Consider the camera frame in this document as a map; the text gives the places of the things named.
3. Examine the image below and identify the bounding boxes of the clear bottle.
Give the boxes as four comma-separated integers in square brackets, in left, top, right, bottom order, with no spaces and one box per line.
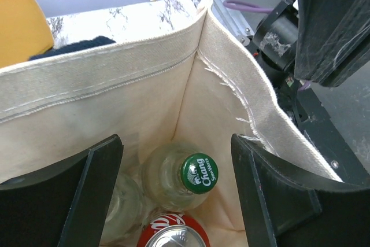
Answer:
[139,142,219,212]
[100,175,145,246]

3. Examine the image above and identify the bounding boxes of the cream cylinder orange yellow face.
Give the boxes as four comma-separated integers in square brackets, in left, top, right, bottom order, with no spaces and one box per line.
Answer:
[1,0,54,68]

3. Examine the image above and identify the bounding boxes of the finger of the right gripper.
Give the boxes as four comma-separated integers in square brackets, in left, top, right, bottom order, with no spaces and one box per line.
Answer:
[294,0,369,87]

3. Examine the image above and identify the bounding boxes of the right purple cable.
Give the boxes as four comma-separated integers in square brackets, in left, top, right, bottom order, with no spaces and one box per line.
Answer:
[222,0,312,91]

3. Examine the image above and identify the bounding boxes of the beige canvas bag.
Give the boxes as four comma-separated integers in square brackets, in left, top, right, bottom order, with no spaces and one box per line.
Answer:
[1,0,339,246]

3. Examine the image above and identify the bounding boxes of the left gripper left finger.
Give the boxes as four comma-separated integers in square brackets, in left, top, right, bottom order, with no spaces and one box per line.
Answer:
[1,135,124,246]

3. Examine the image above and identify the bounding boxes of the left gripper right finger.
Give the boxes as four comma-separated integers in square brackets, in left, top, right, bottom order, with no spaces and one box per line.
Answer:
[231,134,369,246]

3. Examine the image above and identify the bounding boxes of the red soda can front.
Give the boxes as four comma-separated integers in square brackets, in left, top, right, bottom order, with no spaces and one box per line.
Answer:
[137,212,210,247]

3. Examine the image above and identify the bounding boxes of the clear bottle front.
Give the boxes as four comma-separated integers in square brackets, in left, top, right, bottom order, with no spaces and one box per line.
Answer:
[100,175,145,246]

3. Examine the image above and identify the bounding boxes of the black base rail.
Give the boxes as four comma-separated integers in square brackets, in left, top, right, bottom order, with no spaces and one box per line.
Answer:
[245,38,370,187]

